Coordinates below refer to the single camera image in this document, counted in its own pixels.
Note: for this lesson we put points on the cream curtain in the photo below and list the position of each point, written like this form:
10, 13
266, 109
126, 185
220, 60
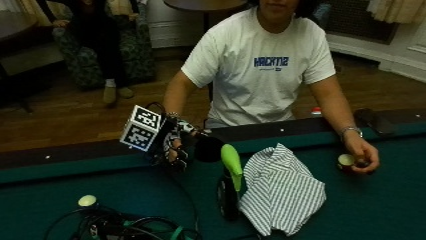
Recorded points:
398, 10

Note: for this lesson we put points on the white printed t-shirt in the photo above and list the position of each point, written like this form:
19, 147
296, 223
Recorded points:
258, 70

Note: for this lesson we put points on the the person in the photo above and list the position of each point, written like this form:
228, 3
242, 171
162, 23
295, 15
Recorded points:
262, 43

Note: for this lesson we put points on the pale yellow ball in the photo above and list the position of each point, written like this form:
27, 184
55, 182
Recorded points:
87, 200

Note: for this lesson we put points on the black bottle with green nozzle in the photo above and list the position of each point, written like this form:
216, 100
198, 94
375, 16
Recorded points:
230, 186

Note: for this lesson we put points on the silver wristwatch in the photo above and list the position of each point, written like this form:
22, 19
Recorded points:
352, 130

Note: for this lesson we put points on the striped white cloth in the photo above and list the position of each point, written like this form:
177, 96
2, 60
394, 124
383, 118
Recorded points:
282, 193

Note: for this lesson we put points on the small red and white item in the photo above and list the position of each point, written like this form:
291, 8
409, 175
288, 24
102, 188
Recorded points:
316, 111

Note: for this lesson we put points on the dark red billiard ball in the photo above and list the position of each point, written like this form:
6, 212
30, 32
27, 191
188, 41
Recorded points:
346, 161

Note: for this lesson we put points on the dark radiator grille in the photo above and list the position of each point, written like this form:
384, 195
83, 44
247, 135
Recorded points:
358, 21

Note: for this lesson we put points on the round dark table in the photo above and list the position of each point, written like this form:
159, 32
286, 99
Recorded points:
207, 6

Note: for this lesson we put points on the white cube of black markers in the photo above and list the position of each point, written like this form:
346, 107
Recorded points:
142, 128

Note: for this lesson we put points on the patterned dark armchair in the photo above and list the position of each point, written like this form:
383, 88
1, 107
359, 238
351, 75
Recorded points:
138, 50

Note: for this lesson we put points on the black cup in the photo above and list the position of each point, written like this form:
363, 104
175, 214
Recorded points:
208, 148

